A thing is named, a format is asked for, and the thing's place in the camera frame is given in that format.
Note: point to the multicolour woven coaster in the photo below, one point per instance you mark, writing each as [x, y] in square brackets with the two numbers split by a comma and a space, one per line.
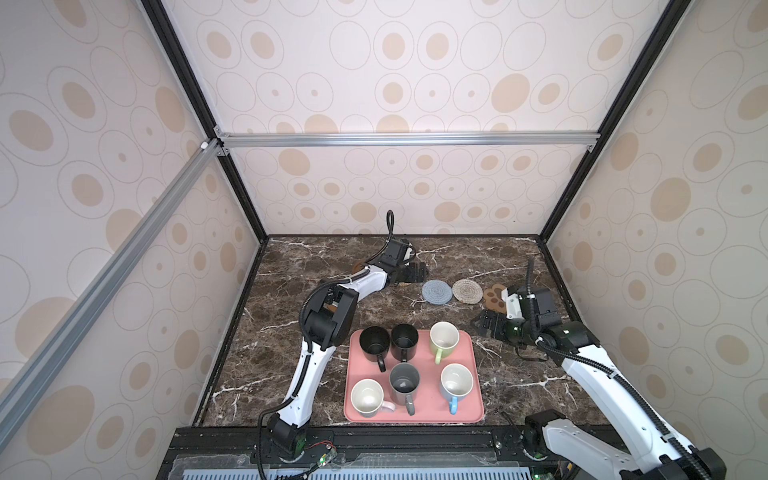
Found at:
[467, 291]

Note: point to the green mug white inside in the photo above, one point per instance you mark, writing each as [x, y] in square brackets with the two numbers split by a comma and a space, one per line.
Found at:
[444, 338]

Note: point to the grey mug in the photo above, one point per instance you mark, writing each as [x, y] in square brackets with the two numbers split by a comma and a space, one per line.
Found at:
[404, 380]

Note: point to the horizontal aluminium frame bar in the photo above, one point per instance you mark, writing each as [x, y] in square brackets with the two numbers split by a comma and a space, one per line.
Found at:
[321, 140]

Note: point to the white mug blue handle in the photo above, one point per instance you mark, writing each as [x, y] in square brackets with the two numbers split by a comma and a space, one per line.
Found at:
[456, 383]

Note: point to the black mug left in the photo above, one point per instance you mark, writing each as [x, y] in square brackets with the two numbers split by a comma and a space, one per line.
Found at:
[375, 341]

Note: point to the white mug pink handle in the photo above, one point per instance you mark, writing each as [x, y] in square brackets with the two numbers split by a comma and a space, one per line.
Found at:
[368, 398]

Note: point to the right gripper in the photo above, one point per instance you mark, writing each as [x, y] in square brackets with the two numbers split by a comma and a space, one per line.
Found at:
[485, 323]

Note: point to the blue woven coaster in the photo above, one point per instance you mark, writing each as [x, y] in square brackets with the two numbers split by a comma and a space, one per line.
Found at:
[437, 292]

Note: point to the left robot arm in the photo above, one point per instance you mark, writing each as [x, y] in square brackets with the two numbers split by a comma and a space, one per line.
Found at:
[325, 321]

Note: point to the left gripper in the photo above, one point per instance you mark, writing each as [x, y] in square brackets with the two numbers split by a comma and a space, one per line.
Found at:
[412, 273]

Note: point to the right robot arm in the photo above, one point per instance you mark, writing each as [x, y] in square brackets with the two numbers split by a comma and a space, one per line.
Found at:
[654, 449]

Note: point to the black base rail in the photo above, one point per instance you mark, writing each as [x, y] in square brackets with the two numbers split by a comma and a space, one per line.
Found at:
[370, 452]

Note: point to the black mug right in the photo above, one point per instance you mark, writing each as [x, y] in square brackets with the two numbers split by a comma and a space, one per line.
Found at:
[404, 342]

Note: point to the cork paw coaster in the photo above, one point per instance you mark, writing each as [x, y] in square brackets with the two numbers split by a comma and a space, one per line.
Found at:
[493, 298]

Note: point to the pink plastic tray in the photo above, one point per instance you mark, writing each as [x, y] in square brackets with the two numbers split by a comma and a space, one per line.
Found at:
[430, 405]

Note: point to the left aluminium frame bar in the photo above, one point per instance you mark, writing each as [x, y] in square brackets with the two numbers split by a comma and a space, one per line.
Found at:
[48, 360]

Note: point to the black mug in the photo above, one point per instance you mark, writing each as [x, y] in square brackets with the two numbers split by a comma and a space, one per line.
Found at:
[375, 341]
[404, 342]

